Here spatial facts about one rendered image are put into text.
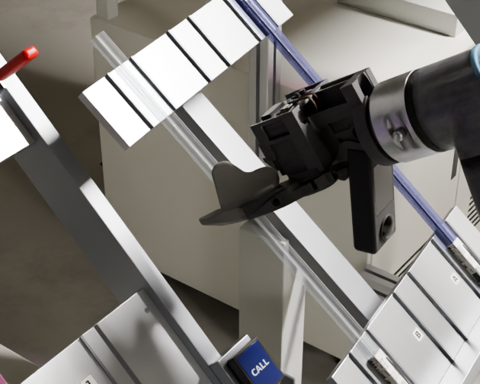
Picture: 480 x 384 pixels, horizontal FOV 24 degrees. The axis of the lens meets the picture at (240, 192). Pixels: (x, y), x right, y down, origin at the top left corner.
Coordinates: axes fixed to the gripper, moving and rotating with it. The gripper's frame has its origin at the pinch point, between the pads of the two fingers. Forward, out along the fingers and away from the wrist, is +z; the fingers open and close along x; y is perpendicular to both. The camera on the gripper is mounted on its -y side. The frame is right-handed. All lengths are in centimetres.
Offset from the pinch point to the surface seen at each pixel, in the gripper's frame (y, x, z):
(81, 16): 15, -177, 186
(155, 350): -8.0, 14.0, 7.1
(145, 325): -5.6, 13.0, 7.6
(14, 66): 22.3, 11.8, 5.3
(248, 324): -18.6, -7.8, 16.7
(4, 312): -26, -51, 125
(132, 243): 1.5, 8.8, 7.7
